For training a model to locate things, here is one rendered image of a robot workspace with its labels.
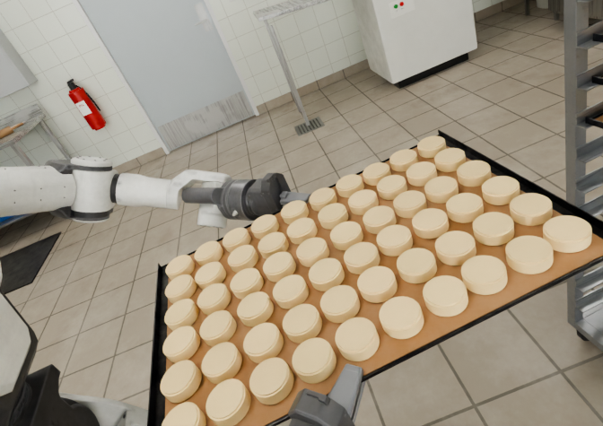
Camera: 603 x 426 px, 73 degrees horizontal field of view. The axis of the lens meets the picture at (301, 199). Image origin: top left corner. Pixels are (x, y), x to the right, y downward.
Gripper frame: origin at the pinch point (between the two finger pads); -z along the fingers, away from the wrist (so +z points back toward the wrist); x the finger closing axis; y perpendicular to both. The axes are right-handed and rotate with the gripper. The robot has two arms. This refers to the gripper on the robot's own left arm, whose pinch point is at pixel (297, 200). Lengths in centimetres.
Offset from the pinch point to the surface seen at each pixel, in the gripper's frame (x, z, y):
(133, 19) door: 28, 301, 226
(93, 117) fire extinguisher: -33, 346, 161
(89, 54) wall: 17, 339, 190
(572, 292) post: -73, -43, 47
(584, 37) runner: 4, -46, 48
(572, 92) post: -7, -43, 47
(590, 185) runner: -33, -47, 48
